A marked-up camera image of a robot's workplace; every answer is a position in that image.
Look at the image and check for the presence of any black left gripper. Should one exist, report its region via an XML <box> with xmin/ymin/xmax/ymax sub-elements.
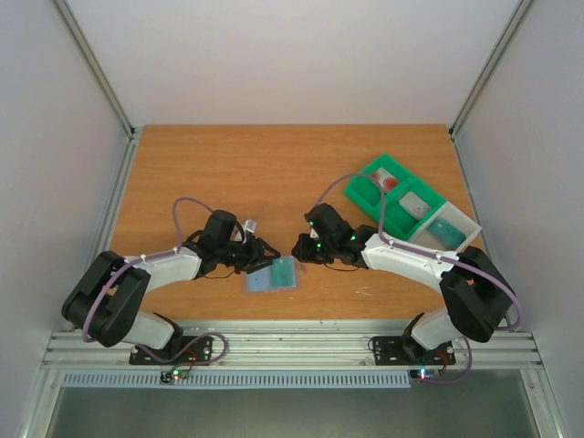
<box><xmin>218</xmin><ymin>235</ymin><xmax>281</xmax><ymax>275</ymax></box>

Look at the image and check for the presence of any pink leather card holder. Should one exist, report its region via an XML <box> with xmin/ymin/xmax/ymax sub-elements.
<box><xmin>244</xmin><ymin>255</ymin><xmax>301</xmax><ymax>294</ymax></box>

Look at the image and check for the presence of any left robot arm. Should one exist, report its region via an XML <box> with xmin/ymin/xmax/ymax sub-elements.
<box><xmin>61</xmin><ymin>210</ymin><xmax>280</xmax><ymax>364</ymax></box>

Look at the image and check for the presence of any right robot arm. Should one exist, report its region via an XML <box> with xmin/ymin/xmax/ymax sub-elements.
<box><xmin>291</xmin><ymin>203</ymin><xmax>517</xmax><ymax>364</ymax></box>

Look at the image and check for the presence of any red circle card stack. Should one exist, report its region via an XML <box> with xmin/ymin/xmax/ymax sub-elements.
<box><xmin>371</xmin><ymin>168</ymin><xmax>400</xmax><ymax>193</ymax></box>

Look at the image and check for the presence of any teal card stack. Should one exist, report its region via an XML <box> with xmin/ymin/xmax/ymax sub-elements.
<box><xmin>428</xmin><ymin>218</ymin><xmax>466</xmax><ymax>250</ymax></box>

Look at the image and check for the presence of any small green bin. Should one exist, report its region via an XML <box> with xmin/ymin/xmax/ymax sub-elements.
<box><xmin>382</xmin><ymin>177</ymin><xmax>446</xmax><ymax>240</ymax></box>

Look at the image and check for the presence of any large green bin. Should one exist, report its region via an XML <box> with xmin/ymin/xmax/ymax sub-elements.
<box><xmin>344</xmin><ymin>153</ymin><xmax>414</xmax><ymax>221</ymax></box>

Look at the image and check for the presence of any white bin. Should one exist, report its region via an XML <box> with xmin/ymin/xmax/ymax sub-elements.
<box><xmin>408</xmin><ymin>202</ymin><xmax>482</xmax><ymax>252</ymax></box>

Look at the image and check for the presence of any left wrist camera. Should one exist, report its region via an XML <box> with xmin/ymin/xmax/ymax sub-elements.
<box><xmin>234</xmin><ymin>219</ymin><xmax>256</xmax><ymax>243</ymax></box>

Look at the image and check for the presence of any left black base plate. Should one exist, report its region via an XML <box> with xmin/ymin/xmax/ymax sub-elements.
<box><xmin>129</xmin><ymin>336</ymin><xmax>214</xmax><ymax>366</ymax></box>

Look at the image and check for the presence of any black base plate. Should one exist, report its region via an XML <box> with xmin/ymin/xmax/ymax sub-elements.
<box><xmin>129</xmin><ymin>336</ymin><xmax>214</xmax><ymax>366</ymax></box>
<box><xmin>368</xmin><ymin>336</ymin><xmax>456</xmax><ymax>366</ymax></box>

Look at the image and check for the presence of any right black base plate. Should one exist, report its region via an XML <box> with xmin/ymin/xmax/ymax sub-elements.
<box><xmin>368</xmin><ymin>336</ymin><xmax>456</xmax><ymax>366</ymax></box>

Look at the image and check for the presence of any aluminium frame post left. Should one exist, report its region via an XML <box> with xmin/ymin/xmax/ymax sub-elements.
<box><xmin>51</xmin><ymin>0</ymin><xmax>135</xmax><ymax>140</ymax></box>

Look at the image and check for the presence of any aluminium frame post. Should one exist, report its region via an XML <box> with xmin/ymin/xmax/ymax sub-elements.
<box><xmin>51</xmin><ymin>0</ymin><xmax>135</xmax><ymax>140</ymax></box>
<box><xmin>448</xmin><ymin>0</ymin><xmax>537</xmax><ymax>138</ymax></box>

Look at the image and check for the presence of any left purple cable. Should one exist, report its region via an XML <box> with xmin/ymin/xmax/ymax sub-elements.
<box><xmin>80</xmin><ymin>196</ymin><xmax>229</xmax><ymax>366</ymax></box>

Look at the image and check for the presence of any aluminium front rail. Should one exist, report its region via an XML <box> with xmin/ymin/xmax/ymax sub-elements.
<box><xmin>41</xmin><ymin>319</ymin><xmax>543</xmax><ymax>370</ymax></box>

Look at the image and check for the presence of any grey slotted cable duct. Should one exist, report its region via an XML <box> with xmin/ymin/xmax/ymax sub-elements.
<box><xmin>62</xmin><ymin>370</ymin><xmax>411</xmax><ymax>391</ymax></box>

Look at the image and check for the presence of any aluminium frame post right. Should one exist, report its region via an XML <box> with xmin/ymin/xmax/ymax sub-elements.
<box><xmin>448</xmin><ymin>0</ymin><xmax>537</xmax><ymax>138</ymax></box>

